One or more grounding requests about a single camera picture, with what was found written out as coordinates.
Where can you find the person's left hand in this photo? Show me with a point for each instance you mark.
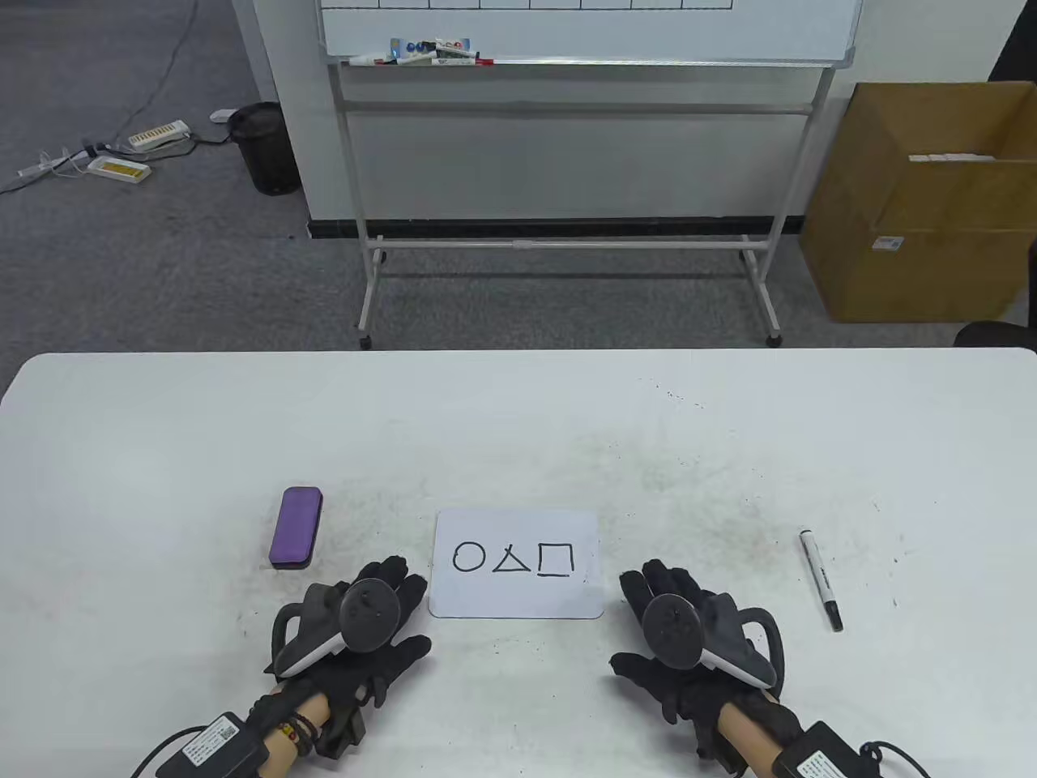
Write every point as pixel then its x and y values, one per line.
pixel 409 592

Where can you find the person's right hand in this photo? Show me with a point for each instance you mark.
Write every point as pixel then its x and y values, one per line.
pixel 660 579

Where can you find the small white whiteboard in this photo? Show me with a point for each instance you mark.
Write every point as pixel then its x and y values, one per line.
pixel 518 598

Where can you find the purple eraser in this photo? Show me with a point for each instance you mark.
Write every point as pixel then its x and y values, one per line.
pixel 296 527

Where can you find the black marker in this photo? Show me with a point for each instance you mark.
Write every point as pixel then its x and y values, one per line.
pixel 820 577

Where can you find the red capped marker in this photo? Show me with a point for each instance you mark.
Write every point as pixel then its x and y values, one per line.
pixel 462 59
pixel 364 59

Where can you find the colourful marker pack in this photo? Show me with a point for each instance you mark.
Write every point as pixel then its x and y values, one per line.
pixel 417 47

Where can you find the large whiteboard on metal stand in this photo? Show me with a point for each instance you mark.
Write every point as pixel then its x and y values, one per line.
pixel 567 32

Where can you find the black grey right controller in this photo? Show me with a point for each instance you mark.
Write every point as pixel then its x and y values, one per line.
pixel 672 628

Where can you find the black right wrist sensor box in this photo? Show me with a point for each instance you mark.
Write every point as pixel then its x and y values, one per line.
pixel 818 762

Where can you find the black wrist sensor box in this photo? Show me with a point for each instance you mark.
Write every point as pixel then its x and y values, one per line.
pixel 818 762
pixel 211 745

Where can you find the black left wrist sensor box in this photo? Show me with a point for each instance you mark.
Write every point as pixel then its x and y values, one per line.
pixel 211 745

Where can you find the brown cardboard box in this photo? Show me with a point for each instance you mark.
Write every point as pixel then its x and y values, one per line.
pixel 932 267

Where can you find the black chair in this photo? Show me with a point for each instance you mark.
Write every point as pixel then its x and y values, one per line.
pixel 996 334

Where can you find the black mesh wastebasket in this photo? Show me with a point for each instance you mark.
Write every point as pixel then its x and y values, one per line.
pixel 267 154

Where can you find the white yellow power strip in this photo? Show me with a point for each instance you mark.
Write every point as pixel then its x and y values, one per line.
pixel 120 168

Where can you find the white items in cardboard box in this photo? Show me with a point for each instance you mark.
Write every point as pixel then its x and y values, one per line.
pixel 952 157

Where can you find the white power strips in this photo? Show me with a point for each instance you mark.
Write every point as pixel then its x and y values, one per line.
pixel 195 8

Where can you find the black tall object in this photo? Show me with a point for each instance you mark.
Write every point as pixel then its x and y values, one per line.
pixel 1021 49

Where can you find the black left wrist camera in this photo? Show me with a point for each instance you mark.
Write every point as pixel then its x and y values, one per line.
pixel 348 733

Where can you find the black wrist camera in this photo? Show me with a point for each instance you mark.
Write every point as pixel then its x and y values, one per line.
pixel 717 745
pixel 348 733

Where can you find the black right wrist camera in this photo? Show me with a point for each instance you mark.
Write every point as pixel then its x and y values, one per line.
pixel 717 745

